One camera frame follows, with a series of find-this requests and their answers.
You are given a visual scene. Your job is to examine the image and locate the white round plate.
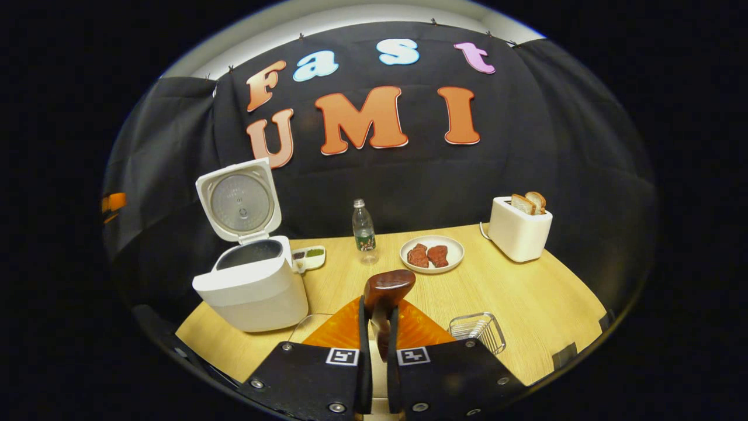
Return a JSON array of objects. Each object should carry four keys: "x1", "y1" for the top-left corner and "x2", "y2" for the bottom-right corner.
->
[{"x1": 400, "y1": 235, "x2": 465, "y2": 275}]

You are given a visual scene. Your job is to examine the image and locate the clear plastic water bottle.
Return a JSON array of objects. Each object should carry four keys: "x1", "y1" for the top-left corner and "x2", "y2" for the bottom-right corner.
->
[{"x1": 352, "y1": 199, "x2": 379, "y2": 265}]

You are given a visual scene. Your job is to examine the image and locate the white toaster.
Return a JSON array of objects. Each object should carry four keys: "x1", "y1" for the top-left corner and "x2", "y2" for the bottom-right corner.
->
[{"x1": 489, "y1": 196, "x2": 553, "y2": 263}]

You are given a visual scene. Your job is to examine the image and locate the white divided condiment dish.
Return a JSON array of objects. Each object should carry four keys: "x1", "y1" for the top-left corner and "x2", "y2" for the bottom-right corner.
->
[{"x1": 291, "y1": 246, "x2": 327, "y2": 274}]

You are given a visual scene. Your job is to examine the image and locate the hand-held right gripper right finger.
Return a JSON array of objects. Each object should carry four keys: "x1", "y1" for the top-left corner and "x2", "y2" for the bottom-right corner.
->
[{"x1": 387, "y1": 299, "x2": 527, "y2": 421}]

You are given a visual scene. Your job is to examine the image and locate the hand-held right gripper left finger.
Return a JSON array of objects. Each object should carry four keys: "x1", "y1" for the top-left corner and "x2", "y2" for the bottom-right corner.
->
[{"x1": 237, "y1": 295, "x2": 373, "y2": 421}]

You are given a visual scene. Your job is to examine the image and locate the black backdrop cloth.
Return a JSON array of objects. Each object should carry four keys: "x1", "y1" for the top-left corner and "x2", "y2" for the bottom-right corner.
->
[{"x1": 102, "y1": 22, "x2": 658, "y2": 328}]

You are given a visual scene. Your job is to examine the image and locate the metal wire chopstick holder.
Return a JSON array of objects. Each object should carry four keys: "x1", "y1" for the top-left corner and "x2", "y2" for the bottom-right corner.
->
[{"x1": 448, "y1": 312, "x2": 507, "y2": 356}]

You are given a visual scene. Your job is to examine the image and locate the brown wooden spoon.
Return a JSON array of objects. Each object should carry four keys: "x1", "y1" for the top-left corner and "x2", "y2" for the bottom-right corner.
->
[{"x1": 363, "y1": 269, "x2": 417, "y2": 360}]

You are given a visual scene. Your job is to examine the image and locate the white rice cooker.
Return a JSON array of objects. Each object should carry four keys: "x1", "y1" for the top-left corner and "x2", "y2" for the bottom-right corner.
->
[{"x1": 193, "y1": 158, "x2": 309, "y2": 333}]

